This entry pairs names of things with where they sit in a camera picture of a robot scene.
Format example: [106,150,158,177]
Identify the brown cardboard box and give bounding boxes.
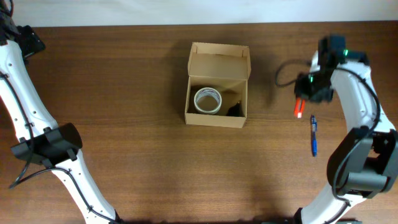
[184,42,251,128]

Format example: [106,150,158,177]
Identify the orange utility knife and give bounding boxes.
[294,98,305,118]

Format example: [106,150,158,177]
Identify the white tape roll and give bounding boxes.
[193,87,223,115]

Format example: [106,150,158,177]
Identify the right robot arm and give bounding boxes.
[294,35,397,223]

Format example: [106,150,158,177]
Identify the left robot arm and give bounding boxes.
[1,1,122,223]

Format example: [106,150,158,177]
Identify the black glue bottle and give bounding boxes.
[226,101,242,117]

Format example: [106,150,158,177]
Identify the blue ballpoint pen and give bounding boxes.
[310,115,317,157]

